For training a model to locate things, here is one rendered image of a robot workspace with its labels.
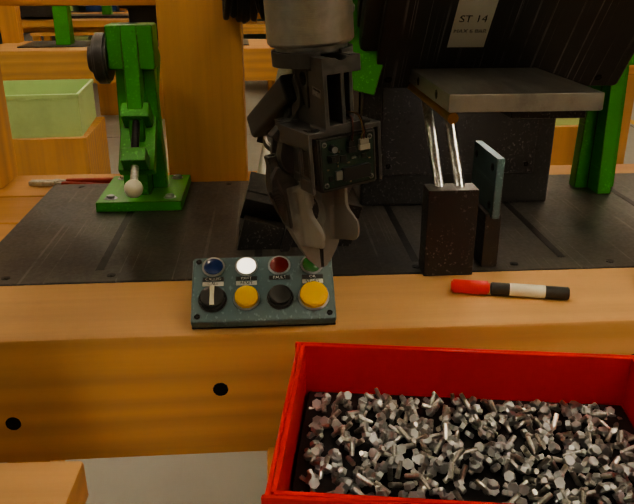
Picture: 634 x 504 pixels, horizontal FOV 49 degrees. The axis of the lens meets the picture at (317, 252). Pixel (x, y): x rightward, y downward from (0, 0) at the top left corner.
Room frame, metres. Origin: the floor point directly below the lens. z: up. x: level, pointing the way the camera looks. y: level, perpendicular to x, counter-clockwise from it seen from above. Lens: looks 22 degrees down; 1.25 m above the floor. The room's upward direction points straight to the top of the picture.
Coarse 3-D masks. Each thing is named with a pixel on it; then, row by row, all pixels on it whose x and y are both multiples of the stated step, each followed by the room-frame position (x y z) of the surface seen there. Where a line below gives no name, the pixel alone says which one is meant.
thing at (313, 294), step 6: (312, 282) 0.67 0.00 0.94; (318, 282) 0.67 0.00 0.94; (306, 288) 0.66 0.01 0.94; (312, 288) 0.66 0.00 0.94; (318, 288) 0.66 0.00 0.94; (324, 288) 0.66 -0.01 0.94; (300, 294) 0.66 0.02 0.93; (306, 294) 0.65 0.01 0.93; (312, 294) 0.65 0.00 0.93; (318, 294) 0.66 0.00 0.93; (324, 294) 0.66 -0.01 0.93; (306, 300) 0.65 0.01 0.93; (312, 300) 0.65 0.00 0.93; (318, 300) 0.65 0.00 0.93; (324, 300) 0.65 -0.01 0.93; (312, 306) 0.65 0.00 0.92; (318, 306) 0.65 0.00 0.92
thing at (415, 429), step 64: (320, 384) 0.57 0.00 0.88; (384, 384) 0.57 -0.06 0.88; (448, 384) 0.56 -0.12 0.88; (512, 384) 0.56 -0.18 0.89; (576, 384) 0.55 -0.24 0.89; (320, 448) 0.48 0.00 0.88; (384, 448) 0.46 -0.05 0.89; (448, 448) 0.46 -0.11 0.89; (512, 448) 0.47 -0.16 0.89; (576, 448) 0.47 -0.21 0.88
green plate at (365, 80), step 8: (352, 40) 0.89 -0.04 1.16; (360, 56) 0.89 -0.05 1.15; (368, 56) 0.89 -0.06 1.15; (376, 56) 0.89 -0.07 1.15; (368, 64) 0.89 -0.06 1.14; (376, 64) 0.89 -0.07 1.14; (352, 72) 0.89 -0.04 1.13; (360, 72) 0.89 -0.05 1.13; (368, 72) 0.89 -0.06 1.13; (376, 72) 0.89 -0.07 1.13; (360, 80) 0.89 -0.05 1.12; (368, 80) 0.89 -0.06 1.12; (376, 80) 0.89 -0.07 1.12; (360, 88) 0.89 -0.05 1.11; (368, 88) 0.89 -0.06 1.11
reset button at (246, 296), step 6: (240, 288) 0.66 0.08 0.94; (246, 288) 0.66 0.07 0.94; (252, 288) 0.66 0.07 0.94; (240, 294) 0.65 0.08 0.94; (246, 294) 0.65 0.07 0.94; (252, 294) 0.65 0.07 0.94; (240, 300) 0.65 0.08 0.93; (246, 300) 0.65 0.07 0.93; (252, 300) 0.65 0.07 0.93; (240, 306) 0.65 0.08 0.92; (246, 306) 0.65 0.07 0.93
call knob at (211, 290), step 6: (204, 288) 0.66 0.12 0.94; (210, 288) 0.66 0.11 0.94; (216, 288) 0.66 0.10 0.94; (204, 294) 0.65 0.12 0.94; (210, 294) 0.65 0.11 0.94; (216, 294) 0.65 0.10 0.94; (222, 294) 0.65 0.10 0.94; (204, 300) 0.65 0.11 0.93; (210, 300) 0.64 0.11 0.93; (216, 300) 0.65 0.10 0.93; (222, 300) 0.65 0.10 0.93; (204, 306) 0.64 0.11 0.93; (210, 306) 0.64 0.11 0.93; (216, 306) 0.64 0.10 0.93
